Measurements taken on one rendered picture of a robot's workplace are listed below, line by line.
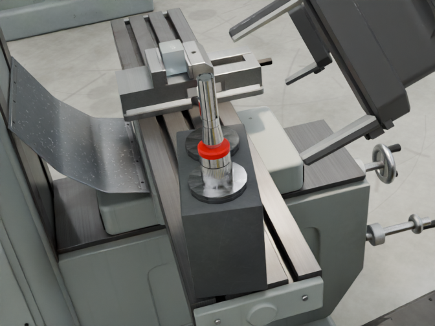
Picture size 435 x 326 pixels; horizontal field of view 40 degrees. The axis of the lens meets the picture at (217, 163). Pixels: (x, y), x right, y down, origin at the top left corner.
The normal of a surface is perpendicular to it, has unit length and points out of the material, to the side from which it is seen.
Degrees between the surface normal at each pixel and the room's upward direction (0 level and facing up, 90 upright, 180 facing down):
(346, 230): 90
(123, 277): 90
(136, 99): 90
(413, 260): 0
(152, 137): 0
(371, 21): 58
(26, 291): 88
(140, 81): 0
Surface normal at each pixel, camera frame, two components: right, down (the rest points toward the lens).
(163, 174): -0.09, -0.79
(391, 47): -0.05, 0.11
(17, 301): 0.25, 0.55
